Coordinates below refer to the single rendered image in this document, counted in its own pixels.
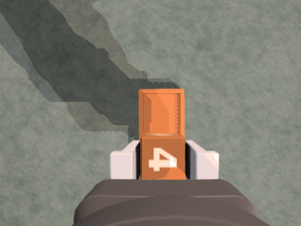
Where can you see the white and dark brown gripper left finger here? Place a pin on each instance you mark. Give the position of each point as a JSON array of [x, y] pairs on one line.
[[126, 164]]

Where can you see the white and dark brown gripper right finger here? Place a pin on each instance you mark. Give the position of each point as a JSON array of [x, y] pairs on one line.
[[200, 164]]

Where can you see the orange cube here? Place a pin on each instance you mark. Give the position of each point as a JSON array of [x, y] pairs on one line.
[[162, 157]]

